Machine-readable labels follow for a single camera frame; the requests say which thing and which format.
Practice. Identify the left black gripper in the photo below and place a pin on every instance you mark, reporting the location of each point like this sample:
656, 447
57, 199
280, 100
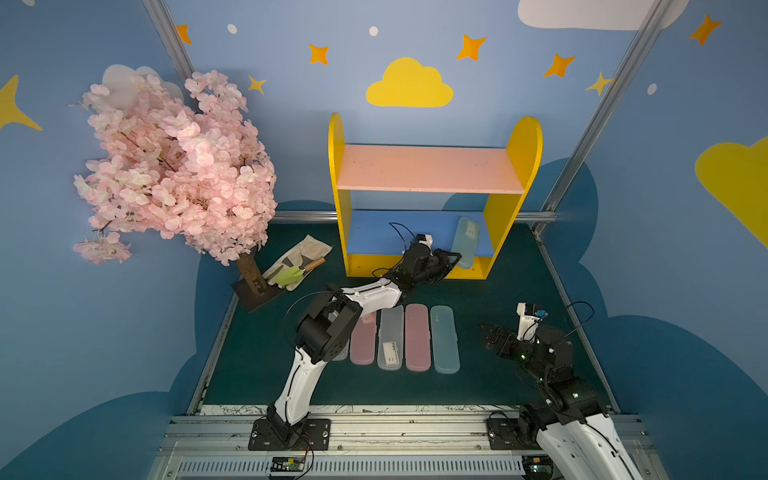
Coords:
437, 264

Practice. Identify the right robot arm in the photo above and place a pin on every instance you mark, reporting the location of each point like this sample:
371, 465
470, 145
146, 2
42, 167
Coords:
569, 422

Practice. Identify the pink pencil case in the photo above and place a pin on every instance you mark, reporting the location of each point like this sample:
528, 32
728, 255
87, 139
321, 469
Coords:
417, 339
362, 350

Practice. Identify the pink pencil case bottom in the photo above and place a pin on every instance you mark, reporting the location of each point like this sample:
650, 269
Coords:
417, 339

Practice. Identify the yellow toy shelf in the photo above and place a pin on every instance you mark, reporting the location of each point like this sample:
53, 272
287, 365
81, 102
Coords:
505, 176

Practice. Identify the aluminium frame post right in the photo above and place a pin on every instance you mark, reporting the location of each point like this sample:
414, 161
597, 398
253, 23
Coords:
640, 46

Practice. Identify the aluminium frame post left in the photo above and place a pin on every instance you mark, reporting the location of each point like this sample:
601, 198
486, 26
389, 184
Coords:
165, 26

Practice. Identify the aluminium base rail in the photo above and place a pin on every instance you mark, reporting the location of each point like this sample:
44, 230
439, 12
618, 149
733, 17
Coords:
366, 442

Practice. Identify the left controller board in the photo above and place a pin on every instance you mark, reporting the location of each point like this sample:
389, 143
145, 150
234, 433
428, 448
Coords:
287, 466

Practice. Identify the aluminium frame post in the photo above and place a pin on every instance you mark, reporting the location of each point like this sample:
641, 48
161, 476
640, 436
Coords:
165, 26
640, 46

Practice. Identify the right controller board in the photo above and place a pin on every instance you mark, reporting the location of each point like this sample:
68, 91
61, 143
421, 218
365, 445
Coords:
537, 468

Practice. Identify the teal pencil case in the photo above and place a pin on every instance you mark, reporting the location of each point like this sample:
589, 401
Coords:
446, 358
466, 241

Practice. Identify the pink pencil case top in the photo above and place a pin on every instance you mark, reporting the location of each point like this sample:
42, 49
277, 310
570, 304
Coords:
362, 350

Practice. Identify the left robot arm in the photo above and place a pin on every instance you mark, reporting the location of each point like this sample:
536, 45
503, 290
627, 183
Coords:
328, 322

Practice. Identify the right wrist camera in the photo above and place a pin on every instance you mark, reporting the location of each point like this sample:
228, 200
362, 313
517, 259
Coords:
530, 317

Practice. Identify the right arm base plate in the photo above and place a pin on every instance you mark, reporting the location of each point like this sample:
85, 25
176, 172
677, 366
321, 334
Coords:
510, 434

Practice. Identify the pink cherry blossom tree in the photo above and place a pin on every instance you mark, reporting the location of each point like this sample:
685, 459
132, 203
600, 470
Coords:
196, 172

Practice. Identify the green garden trowel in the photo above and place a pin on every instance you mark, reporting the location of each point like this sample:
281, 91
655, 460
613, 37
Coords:
295, 274

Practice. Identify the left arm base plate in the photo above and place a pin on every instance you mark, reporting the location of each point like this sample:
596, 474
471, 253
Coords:
312, 433

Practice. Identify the clear pencil case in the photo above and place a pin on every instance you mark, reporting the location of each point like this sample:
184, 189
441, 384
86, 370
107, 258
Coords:
391, 338
343, 354

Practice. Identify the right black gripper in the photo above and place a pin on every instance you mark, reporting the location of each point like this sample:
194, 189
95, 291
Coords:
507, 342

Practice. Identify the controller board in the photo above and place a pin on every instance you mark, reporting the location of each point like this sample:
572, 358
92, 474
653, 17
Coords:
287, 466
537, 468

